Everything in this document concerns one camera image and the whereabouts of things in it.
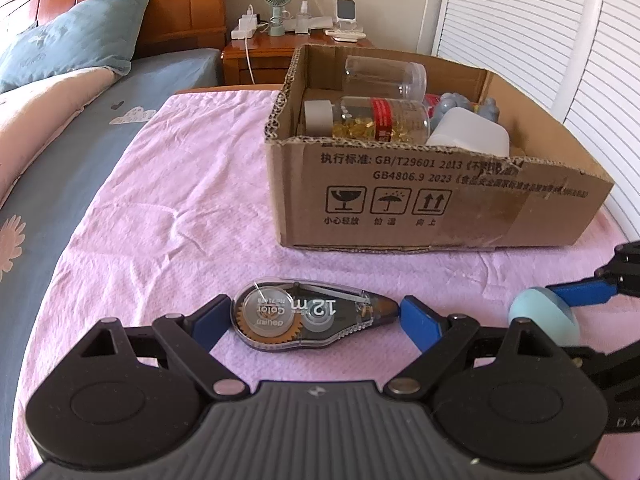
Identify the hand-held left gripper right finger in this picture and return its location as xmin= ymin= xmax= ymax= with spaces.
xmin=382 ymin=296 xmax=563 ymax=404

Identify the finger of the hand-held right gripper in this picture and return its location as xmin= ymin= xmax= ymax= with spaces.
xmin=562 ymin=344 xmax=640 ymax=397
xmin=546 ymin=241 xmax=640 ymax=309

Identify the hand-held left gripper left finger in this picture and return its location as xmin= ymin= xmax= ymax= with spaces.
xmin=80 ymin=294 xmax=251 ymax=403

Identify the light blue round case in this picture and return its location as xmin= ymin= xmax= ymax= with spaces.
xmin=508 ymin=287 xmax=582 ymax=346

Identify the clear correction tape dispenser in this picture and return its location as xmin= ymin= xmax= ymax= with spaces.
xmin=231 ymin=277 xmax=403 ymax=353

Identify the brown cardboard box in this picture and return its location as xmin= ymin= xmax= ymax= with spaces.
xmin=263 ymin=43 xmax=616 ymax=252

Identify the white plastic jar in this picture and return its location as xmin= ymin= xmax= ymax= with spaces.
xmin=426 ymin=107 xmax=511 ymax=157

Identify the capsule bottle red label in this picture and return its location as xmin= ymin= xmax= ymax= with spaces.
xmin=304 ymin=96 xmax=431 ymax=143

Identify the clear plastic jar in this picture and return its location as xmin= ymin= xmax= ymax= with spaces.
xmin=344 ymin=56 xmax=427 ymax=101

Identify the white louvred closet door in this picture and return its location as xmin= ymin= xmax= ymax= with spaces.
xmin=430 ymin=0 xmax=608 ymax=116
xmin=551 ymin=0 xmax=640 ymax=240

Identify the blue-grey patterned bed sheet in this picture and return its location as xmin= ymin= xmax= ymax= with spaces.
xmin=0 ymin=47 xmax=221 ymax=283

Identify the grey elephant toy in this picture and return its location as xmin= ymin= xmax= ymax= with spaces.
xmin=430 ymin=92 xmax=501 ymax=128

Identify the wooden nightstand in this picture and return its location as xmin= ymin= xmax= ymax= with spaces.
xmin=221 ymin=35 xmax=376 ymax=86

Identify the beige quilt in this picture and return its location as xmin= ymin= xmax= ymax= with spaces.
xmin=0 ymin=65 xmax=118 ymax=206

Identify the white power strip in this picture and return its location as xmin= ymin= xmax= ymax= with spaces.
xmin=231 ymin=5 xmax=261 ymax=41

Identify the blue pillow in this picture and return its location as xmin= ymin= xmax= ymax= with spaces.
xmin=0 ymin=0 xmax=155 ymax=93

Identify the white device on stand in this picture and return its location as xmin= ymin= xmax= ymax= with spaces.
xmin=334 ymin=0 xmax=362 ymax=31

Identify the wooden headboard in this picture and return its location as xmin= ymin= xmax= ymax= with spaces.
xmin=0 ymin=0 xmax=227 ymax=58

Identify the white charger cable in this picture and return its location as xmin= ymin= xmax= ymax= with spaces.
xmin=243 ymin=37 xmax=256 ymax=85

